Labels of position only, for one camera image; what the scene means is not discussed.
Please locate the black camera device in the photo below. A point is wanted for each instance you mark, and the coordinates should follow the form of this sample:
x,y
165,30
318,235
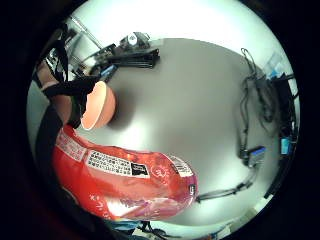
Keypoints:
x,y
135,39

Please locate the blue and black gadget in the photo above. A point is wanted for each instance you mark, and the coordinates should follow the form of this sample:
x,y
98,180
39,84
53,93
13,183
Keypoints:
x,y
108,71

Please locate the silver metal pole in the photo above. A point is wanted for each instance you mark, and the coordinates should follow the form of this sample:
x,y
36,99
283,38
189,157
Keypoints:
x,y
87,31

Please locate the black folded tripod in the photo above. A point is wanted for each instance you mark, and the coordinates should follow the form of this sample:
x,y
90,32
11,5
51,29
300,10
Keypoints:
x,y
136,58

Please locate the orange bowl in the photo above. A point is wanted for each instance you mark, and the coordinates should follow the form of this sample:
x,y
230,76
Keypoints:
x,y
100,106

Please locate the black hub with blue ports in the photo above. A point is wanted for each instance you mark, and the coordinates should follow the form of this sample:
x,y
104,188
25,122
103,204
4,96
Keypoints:
x,y
255,155

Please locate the blue and black device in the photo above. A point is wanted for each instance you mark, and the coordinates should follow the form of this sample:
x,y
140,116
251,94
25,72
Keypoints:
x,y
285,145

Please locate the red snack bag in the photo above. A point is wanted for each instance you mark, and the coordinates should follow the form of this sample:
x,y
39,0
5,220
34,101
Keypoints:
x,y
120,186

